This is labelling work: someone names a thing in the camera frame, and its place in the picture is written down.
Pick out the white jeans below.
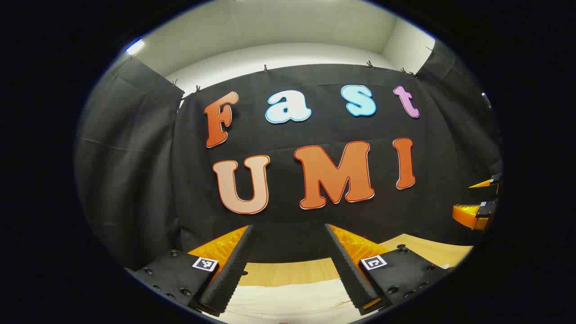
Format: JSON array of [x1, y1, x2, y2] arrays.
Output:
[[220, 278, 363, 324]]

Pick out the black backdrop cloth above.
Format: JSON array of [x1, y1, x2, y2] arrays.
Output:
[[74, 40, 504, 270]]

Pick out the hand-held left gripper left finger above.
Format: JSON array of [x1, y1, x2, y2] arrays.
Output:
[[125, 225, 255, 317]]

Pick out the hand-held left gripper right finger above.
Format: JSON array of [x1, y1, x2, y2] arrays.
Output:
[[324, 223, 451, 316]]

